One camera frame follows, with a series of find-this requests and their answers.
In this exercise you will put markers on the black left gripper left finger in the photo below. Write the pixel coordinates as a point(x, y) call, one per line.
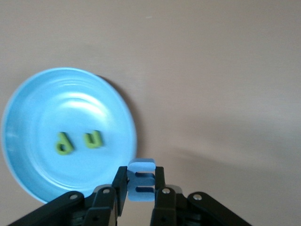
point(121, 188)

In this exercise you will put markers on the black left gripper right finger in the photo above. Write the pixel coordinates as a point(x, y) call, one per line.
point(162, 207)

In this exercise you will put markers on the blue letter m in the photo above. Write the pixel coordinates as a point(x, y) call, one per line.
point(141, 164)

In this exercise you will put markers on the green letter u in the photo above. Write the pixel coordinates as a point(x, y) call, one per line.
point(94, 144)

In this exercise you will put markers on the green letter d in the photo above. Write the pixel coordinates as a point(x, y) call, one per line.
point(64, 152)

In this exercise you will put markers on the blue plate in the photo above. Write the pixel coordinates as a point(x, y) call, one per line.
point(70, 106)

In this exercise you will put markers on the brown table cover mat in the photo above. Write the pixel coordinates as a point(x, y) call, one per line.
point(211, 70)

